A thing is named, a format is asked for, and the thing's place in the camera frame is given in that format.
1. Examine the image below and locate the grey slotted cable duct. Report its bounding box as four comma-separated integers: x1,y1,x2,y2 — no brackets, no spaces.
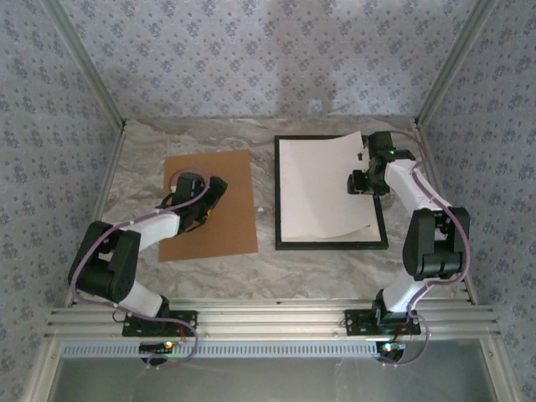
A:
60,339,380,358

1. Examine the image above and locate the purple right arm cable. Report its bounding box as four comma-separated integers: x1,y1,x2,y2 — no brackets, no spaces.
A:
376,130,472,369

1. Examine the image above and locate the blue building photo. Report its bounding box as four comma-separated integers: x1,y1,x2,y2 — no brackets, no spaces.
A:
278,130,380,243

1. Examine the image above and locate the grey metal panel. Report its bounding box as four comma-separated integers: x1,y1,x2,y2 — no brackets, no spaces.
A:
49,355,493,402

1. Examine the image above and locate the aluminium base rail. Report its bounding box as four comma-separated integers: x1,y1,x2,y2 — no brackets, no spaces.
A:
44,297,502,341

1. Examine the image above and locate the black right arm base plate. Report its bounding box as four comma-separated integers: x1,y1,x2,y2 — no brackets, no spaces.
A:
343,308,422,338

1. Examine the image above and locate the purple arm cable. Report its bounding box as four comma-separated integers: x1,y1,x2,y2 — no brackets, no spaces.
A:
376,130,472,369
69,167,214,372

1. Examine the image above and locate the brown backing board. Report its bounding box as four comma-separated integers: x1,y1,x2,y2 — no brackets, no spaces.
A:
157,150,259,264

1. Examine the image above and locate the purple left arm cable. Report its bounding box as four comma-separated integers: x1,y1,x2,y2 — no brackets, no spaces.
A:
69,167,214,372

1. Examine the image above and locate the black picture frame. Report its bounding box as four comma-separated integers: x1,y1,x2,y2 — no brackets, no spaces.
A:
274,134,389,251

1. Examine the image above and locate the aluminium lower post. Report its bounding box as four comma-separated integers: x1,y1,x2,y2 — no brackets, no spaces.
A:
23,338,64,402
480,338,518,402

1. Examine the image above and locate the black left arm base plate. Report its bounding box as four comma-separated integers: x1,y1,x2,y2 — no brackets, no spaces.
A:
121,309,198,338

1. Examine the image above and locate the aluminium side rail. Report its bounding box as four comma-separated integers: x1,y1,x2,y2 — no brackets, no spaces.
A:
62,123,129,309
414,123,477,305

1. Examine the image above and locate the aluminium upright post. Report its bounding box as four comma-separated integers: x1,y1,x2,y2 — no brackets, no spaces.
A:
413,0,502,129
41,0,127,129

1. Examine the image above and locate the small controller board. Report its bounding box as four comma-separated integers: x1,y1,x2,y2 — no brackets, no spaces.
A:
375,341,407,362
139,341,175,353

